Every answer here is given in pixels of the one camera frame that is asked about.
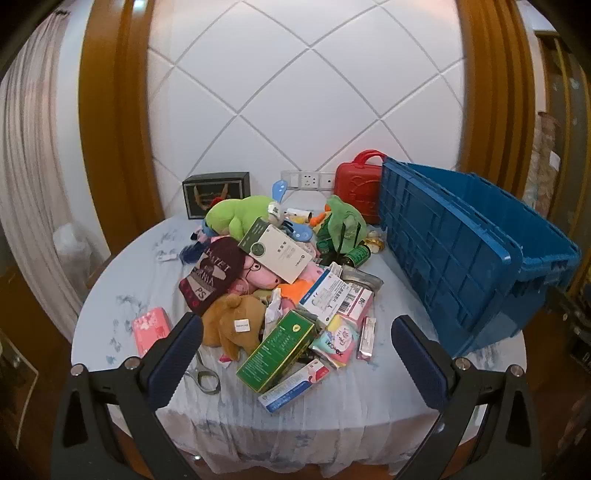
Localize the pink and white medicine box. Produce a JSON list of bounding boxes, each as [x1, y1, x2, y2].
[[318, 281, 375, 324]]

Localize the dark wooden shelf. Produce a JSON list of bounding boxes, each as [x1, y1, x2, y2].
[[531, 28, 591, 296]]

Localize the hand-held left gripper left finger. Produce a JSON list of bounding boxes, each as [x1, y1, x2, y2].
[[51, 312, 204, 480]]

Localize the dark bottle with green label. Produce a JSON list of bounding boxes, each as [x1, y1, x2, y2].
[[341, 244, 371, 268]]

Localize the white plastic bag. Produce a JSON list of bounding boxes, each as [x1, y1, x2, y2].
[[53, 224, 93, 287]]

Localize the pink pig plush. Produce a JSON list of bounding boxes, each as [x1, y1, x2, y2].
[[229, 256, 283, 296]]

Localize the white and green box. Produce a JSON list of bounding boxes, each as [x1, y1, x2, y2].
[[239, 217, 315, 284]]

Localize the blue and white medicine box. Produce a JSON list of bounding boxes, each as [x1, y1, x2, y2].
[[299, 270, 345, 319]]

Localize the pink and yellow pad packet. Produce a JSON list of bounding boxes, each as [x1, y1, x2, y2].
[[326, 315, 362, 356]]

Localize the blue plush doll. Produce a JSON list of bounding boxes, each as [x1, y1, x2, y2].
[[179, 220, 218, 266]]

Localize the white cloth-covered desktop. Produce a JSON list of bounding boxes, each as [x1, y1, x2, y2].
[[71, 189, 528, 467]]

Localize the brown teddy bear plush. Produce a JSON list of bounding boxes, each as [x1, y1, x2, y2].
[[202, 294, 269, 362]]

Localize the black framed picture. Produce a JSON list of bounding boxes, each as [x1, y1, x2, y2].
[[182, 172, 250, 219]]

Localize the blue plastic crate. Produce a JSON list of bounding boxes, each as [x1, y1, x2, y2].
[[378, 156, 581, 358]]

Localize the white curtain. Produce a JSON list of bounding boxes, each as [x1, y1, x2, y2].
[[0, 18, 112, 324]]

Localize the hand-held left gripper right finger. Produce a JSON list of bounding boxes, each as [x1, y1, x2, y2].
[[391, 315, 541, 480]]

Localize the wooden wall frame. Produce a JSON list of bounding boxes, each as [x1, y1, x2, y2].
[[455, 0, 536, 195], [78, 0, 164, 252]]

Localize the maroon knit hat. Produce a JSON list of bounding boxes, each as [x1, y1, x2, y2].
[[179, 237, 245, 315]]

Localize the white and red toothpaste box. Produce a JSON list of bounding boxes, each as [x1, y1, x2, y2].
[[257, 359, 332, 413]]

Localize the metal scissors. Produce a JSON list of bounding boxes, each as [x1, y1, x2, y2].
[[185, 351, 221, 395]]

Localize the red plastic case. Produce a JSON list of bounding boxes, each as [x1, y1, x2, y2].
[[334, 149, 385, 225]]

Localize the green cardboard box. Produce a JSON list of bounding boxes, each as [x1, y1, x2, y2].
[[236, 309, 317, 394]]

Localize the white wall socket panel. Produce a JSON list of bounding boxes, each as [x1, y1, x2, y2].
[[281, 170, 336, 191]]

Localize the pink tissue packet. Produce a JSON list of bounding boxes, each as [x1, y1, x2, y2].
[[132, 307, 172, 356]]

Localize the teal and white pad packet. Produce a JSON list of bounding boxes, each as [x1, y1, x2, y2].
[[310, 332, 348, 370]]

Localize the green plush toy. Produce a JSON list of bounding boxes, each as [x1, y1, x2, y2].
[[204, 196, 282, 241]]

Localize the green frog hat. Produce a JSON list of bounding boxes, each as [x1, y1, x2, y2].
[[315, 195, 368, 254]]

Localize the orange plush toy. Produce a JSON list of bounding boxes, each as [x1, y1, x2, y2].
[[277, 280, 315, 305]]

